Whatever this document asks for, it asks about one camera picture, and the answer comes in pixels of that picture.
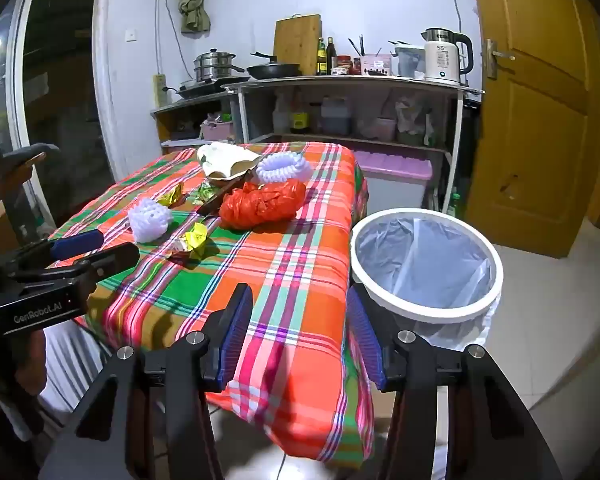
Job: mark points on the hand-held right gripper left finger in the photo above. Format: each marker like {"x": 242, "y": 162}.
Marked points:
{"x": 235, "y": 330}

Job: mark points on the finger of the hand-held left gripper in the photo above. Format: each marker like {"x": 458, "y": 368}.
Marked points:
{"x": 110, "y": 259}
{"x": 75, "y": 242}

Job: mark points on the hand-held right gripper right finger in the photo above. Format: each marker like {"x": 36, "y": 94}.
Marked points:
{"x": 365, "y": 340}

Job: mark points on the white trash bin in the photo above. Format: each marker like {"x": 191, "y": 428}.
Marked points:
{"x": 430, "y": 312}

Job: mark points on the gold snack bag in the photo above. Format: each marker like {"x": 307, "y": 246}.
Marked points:
{"x": 192, "y": 239}

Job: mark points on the red plastic bag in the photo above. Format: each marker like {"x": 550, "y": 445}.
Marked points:
{"x": 260, "y": 205}

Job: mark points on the crumpled white foam net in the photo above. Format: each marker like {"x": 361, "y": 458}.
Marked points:
{"x": 150, "y": 220}

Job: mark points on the plaid tablecloth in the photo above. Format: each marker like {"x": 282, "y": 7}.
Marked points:
{"x": 290, "y": 270}

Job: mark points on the small gold wrapper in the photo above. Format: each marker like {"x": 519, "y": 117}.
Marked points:
{"x": 172, "y": 196}

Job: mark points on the clear bin liner bag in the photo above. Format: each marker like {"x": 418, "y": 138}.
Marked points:
{"x": 420, "y": 260}

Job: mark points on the green wrapper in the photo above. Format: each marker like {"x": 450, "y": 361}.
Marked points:
{"x": 209, "y": 192}

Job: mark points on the white paper bowl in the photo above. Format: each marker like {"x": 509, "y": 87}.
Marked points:
{"x": 220, "y": 157}

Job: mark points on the green drink bottle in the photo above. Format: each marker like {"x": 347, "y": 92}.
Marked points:
{"x": 453, "y": 202}

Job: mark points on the pink basket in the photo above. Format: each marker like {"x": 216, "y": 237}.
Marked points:
{"x": 217, "y": 131}

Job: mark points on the power strip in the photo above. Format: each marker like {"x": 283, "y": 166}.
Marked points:
{"x": 159, "y": 90}

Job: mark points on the purple-lid storage box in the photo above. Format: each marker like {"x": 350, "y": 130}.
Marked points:
{"x": 395, "y": 167}

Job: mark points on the low wooden cabinet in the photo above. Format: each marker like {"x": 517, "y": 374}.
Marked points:
{"x": 190, "y": 102}

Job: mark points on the black induction cooker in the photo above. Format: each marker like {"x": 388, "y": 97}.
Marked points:
{"x": 205, "y": 87}

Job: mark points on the clear food box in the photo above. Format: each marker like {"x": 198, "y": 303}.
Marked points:
{"x": 386, "y": 130}

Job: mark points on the steel pot with lid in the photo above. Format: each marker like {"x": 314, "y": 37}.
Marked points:
{"x": 212, "y": 65}

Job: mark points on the yellow-label bottle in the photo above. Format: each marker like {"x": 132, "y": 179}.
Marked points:
{"x": 300, "y": 120}

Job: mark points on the white plastic bottle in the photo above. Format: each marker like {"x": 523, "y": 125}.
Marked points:
{"x": 281, "y": 115}

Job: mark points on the grey plastic jug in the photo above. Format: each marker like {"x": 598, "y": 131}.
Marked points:
{"x": 336, "y": 117}

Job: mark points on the crumpled plastic bags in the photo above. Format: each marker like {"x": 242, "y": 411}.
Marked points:
{"x": 411, "y": 120}

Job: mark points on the black frying pan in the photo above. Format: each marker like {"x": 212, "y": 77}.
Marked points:
{"x": 275, "y": 70}

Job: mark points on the white kitchen shelf unit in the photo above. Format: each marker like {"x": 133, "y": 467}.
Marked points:
{"x": 350, "y": 81}

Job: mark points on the pink utensil holder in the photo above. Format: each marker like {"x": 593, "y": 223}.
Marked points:
{"x": 372, "y": 66}

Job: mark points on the red sauce jar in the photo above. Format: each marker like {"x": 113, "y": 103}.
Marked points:
{"x": 342, "y": 66}

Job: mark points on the clear plastic container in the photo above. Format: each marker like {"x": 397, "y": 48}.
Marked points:
{"x": 408, "y": 62}

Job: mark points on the wooden cutting board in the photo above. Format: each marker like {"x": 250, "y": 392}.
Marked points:
{"x": 295, "y": 45}

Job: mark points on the green oil bottle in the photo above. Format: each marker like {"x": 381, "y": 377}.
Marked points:
{"x": 321, "y": 60}

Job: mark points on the dark sauce bottle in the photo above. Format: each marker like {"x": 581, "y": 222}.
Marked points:
{"x": 331, "y": 57}

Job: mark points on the yellow wooden door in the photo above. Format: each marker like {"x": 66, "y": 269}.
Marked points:
{"x": 535, "y": 110}

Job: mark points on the white electric kettle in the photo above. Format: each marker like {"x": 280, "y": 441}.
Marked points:
{"x": 442, "y": 60}

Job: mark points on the black chopsticks bundle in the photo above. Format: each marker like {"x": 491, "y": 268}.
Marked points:
{"x": 358, "y": 46}

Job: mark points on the glass door with white frame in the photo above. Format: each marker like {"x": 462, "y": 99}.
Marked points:
{"x": 65, "y": 85}

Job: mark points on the white wall switch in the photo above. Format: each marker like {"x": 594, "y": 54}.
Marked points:
{"x": 130, "y": 34}

